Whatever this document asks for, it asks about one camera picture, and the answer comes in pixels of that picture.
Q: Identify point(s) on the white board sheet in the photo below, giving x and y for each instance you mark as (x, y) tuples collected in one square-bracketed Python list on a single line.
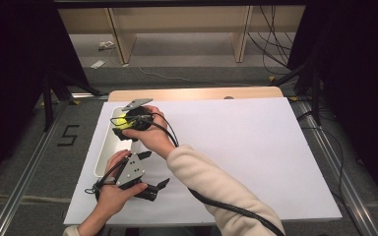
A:
[(259, 157)]

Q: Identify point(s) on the crumpled paper scrap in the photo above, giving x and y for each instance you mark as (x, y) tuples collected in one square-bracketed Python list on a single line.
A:
[(106, 45)]

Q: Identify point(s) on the person's right hand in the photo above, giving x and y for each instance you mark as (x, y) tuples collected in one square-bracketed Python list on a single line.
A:
[(154, 137)]

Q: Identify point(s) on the black curtain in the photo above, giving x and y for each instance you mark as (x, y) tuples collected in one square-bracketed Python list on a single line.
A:
[(364, 82), (13, 82)]

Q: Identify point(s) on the flat white paper scrap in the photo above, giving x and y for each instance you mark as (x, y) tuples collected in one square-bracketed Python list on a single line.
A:
[(97, 64)]

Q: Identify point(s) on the long aluminium floor rail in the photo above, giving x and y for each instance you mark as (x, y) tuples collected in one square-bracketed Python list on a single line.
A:
[(23, 183), (344, 187)]

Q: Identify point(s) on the black metal stand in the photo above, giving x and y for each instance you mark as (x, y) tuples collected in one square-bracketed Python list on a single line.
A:
[(315, 95), (48, 105)]

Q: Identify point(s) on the light wooden desk frame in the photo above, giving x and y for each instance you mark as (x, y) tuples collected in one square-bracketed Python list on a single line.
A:
[(183, 18)]

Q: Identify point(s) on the yellow tennis ball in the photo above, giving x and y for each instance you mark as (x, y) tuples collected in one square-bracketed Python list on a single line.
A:
[(121, 121)]

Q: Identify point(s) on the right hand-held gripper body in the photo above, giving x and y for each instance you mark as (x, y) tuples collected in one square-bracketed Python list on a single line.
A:
[(139, 118)]

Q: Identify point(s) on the short aluminium rail piece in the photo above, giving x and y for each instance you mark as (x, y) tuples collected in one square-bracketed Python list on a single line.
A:
[(88, 95)]

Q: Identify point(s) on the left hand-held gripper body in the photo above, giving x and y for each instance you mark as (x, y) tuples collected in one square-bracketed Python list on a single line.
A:
[(131, 169)]

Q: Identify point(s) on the person's left hand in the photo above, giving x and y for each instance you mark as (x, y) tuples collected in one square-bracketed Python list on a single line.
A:
[(111, 198)]

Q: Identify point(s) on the white plastic bin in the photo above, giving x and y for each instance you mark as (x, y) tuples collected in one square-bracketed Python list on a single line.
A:
[(111, 155)]

